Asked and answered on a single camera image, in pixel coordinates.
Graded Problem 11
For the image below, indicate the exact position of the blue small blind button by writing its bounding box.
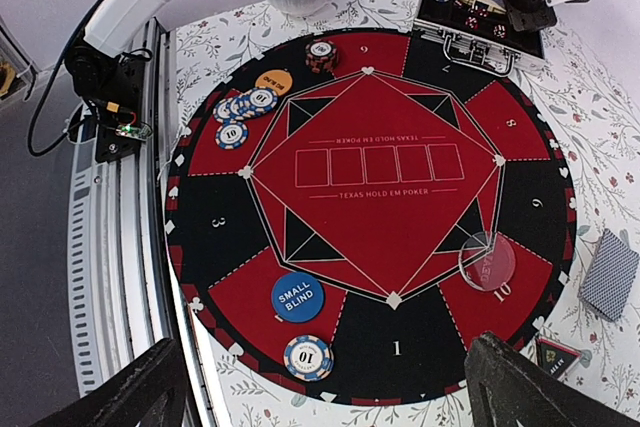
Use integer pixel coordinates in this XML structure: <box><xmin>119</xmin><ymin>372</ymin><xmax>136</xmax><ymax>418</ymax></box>
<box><xmin>271</xmin><ymin>272</ymin><xmax>325</xmax><ymax>324</ymax></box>

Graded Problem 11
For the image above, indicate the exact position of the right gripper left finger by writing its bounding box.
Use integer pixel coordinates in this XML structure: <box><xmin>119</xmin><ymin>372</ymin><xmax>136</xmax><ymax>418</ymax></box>
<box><xmin>35</xmin><ymin>338</ymin><xmax>187</xmax><ymax>426</ymax></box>

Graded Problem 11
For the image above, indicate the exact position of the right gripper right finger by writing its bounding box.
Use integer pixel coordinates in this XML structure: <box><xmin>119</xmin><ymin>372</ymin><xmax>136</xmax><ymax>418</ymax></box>
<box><xmin>464</xmin><ymin>332</ymin><xmax>639</xmax><ymax>427</ymax></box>

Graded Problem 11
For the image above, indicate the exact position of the round red black poker mat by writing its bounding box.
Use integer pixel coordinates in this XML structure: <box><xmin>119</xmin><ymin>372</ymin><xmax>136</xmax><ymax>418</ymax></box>
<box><xmin>165</xmin><ymin>33</ymin><xmax>577</xmax><ymax>405</ymax></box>

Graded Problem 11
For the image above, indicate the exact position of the spread blue chips pile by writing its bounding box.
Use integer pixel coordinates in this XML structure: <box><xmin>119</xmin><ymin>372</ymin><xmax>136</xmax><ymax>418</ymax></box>
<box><xmin>213</xmin><ymin>87</ymin><xmax>279</xmax><ymax>124</ymax></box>

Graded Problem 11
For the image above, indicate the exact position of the blue playing card deck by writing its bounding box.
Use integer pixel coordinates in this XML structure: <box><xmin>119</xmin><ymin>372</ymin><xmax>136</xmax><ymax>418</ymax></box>
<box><xmin>578</xmin><ymin>229</ymin><xmax>639</xmax><ymax>322</ymax></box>

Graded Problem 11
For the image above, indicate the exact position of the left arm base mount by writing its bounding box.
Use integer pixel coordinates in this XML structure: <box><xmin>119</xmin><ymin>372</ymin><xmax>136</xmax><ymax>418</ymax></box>
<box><xmin>65</xmin><ymin>44</ymin><xmax>153</xmax><ymax>162</ymax></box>

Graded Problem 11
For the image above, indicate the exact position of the aluminium poker chip case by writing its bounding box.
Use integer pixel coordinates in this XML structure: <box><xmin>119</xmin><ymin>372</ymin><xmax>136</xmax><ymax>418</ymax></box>
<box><xmin>412</xmin><ymin>0</ymin><xmax>545</xmax><ymax>77</ymax></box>

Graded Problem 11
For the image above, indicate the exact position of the orange big blind button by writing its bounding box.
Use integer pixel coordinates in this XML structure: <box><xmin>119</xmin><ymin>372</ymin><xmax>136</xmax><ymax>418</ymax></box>
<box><xmin>255</xmin><ymin>69</ymin><xmax>293</xmax><ymax>96</ymax></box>

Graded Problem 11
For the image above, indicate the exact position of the red die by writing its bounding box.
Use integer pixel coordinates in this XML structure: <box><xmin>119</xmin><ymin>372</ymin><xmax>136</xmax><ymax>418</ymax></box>
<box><xmin>493</xmin><ymin>25</ymin><xmax>507</xmax><ymax>39</ymax></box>
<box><xmin>465</xmin><ymin>17</ymin><xmax>478</xmax><ymax>30</ymax></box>

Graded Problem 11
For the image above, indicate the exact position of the black triangular all-in button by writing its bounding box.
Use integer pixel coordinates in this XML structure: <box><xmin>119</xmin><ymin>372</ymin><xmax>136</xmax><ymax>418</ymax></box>
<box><xmin>535</xmin><ymin>336</ymin><xmax>582</xmax><ymax>380</ymax></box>

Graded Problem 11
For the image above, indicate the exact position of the aluminium front rail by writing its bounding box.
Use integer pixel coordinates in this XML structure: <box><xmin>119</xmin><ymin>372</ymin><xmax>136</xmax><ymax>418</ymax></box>
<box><xmin>67</xmin><ymin>20</ymin><xmax>231</xmax><ymax>426</ymax></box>

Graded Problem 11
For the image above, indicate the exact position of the clear acrylic dealer button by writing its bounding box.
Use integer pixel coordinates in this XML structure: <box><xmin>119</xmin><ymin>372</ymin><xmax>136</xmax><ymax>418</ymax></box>
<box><xmin>458</xmin><ymin>231</ymin><xmax>516</xmax><ymax>292</ymax></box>

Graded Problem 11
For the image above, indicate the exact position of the single blue white chip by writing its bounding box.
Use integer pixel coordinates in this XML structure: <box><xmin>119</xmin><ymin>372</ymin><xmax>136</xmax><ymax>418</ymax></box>
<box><xmin>215</xmin><ymin>121</ymin><xmax>249</xmax><ymax>150</ymax></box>

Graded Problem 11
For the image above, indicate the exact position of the red black chip stack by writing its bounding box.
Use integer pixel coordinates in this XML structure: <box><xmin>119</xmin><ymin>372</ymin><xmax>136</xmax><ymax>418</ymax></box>
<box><xmin>305</xmin><ymin>40</ymin><xmax>339</xmax><ymax>73</ymax></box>

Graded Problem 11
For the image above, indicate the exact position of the blue white chip stack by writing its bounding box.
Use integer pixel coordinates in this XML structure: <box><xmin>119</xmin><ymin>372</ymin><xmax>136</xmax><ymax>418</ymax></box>
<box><xmin>283</xmin><ymin>335</ymin><xmax>334</xmax><ymax>382</ymax></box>

